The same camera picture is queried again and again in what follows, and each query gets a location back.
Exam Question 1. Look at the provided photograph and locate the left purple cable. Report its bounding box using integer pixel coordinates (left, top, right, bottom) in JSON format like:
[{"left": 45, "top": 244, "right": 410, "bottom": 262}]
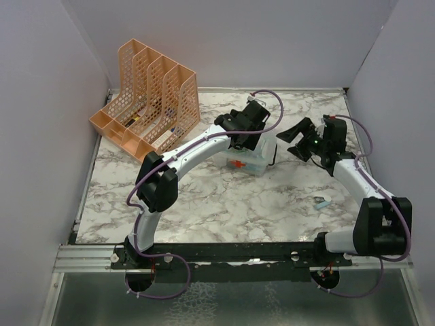
[{"left": 125, "top": 90, "right": 285, "bottom": 300}]

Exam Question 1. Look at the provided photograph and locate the purple cable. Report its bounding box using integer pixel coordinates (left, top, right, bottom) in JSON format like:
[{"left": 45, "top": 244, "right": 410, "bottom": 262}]
[
  {"left": 125, "top": 90, "right": 285, "bottom": 300},
  {"left": 312, "top": 114, "right": 414, "bottom": 298}
]

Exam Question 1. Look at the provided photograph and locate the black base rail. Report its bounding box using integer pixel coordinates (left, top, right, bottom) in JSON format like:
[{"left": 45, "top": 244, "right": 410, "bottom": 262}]
[{"left": 111, "top": 241, "right": 351, "bottom": 283}]

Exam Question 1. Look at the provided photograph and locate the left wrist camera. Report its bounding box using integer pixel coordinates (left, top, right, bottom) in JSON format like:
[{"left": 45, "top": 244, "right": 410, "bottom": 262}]
[{"left": 247, "top": 95, "right": 266, "bottom": 108}]

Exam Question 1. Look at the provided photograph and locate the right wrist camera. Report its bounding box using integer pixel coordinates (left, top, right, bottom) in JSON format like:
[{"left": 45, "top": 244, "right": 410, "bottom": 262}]
[{"left": 316, "top": 115, "right": 335, "bottom": 137}]

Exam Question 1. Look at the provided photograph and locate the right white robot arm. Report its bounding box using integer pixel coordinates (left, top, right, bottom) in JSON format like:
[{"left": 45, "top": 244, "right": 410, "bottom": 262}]
[{"left": 277, "top": 115, "right": 413, "bottom": 266}]

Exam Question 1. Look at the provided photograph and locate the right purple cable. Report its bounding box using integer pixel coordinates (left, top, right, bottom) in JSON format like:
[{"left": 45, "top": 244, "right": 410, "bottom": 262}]
[{"left": 312, "top": 114, "right": 414, "bottom": 298}]

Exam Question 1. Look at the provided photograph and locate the peach plastic file organizer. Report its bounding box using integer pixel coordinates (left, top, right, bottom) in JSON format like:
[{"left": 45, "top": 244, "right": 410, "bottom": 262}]
[{"left": 89, "top": 39, "right": 200, "bottom": 162}]

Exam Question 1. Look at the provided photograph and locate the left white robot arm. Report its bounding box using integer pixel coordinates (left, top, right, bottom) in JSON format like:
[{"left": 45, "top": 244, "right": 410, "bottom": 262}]
[{"left": 126, "top": 100, "right": 271, "bottom": 268}]

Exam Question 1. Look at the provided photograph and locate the light blue clip item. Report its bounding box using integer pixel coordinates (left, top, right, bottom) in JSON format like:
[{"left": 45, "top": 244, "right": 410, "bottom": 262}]
[{"left": 313, "top": 196, "right": 332, "bottom": 210}]

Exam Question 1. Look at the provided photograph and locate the clear plastic box lid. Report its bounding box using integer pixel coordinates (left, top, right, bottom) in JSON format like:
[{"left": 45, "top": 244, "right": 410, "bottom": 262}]
[{"left": 254, "top": 133, "right": 277, "bottom": 164}]

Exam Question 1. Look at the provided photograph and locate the clear plastic medicine box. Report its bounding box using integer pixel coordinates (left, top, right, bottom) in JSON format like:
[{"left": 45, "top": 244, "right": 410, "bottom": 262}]
[{"left": 213, "top": 148, "right": 277, "bottom": 176}]

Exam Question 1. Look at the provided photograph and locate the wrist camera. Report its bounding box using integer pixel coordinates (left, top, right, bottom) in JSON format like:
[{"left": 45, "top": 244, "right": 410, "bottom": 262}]
[
  {"left": 316, "top": 115, "right": 335, "bottom": 137},
  {"left": 247, "top": 95, "right": 266, "bottom": 108}
]

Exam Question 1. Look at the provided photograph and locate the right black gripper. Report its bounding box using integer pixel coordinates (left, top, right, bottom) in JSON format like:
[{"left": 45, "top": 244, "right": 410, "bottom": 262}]
[{"left": 276, "top": 117, "right": 328, "bottom": 162}]

